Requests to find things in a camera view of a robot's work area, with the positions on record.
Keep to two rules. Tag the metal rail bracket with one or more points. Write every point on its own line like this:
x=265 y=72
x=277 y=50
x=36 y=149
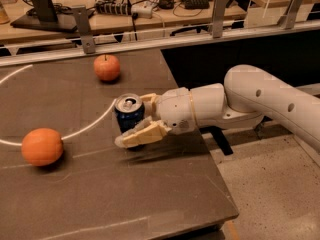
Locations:
x=218 y=18
x=82 y=21
x=288 y=19

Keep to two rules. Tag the metal rail bracket middle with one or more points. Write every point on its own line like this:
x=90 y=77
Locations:
x=218 y=18

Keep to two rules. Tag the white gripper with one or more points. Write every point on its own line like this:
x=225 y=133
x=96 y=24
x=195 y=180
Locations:
x=174 y=110

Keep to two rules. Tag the black power strip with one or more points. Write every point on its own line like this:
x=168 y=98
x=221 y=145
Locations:
x=112 y=8

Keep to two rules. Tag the white power adapter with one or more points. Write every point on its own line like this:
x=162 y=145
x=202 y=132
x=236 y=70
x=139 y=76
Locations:
x=142 y=11

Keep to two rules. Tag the metal rail bracket left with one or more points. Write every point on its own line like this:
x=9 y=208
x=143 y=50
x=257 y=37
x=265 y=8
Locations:
x=82 y=21

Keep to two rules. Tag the red apple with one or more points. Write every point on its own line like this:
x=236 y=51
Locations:
x=107 y=67

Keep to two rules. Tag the blue pepsi can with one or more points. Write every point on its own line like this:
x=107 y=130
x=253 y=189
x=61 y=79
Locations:
x=129 y=110

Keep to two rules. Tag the black monitor stand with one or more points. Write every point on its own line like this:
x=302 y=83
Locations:
x=45 y=17

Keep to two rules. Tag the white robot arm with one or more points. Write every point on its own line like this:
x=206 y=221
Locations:
x=247 y=95

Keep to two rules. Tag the orange fruit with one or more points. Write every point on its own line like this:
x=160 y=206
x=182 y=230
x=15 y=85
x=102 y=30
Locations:
x=42 y=147

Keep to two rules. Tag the metal rail bracket right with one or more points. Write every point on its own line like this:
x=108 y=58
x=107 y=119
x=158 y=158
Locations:
x=288 y=19

